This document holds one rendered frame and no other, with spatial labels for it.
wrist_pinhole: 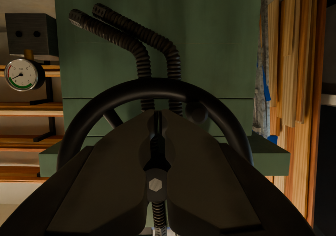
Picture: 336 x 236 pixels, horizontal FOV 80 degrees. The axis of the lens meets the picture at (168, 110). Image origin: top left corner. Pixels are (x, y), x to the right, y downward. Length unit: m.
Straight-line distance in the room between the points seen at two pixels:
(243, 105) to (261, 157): 0.14
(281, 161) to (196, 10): 0.40
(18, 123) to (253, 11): 3.68
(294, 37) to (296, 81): 0.33
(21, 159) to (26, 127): 0.54
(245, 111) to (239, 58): 0.12
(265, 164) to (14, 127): 3.71
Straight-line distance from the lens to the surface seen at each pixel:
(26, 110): 3.06
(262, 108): 1.33
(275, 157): 0.56
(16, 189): 4.30
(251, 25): 0.51
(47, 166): 0.57
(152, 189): 0.30
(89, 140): 0.51
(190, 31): 0.47
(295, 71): 1.85
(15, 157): 4.08
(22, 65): 0.48
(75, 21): 0.40
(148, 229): 0.52
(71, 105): 0.51
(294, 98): 1.86
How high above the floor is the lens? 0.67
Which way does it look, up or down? 8 degrees up
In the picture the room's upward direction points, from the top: 180 degrees counter-clockwise
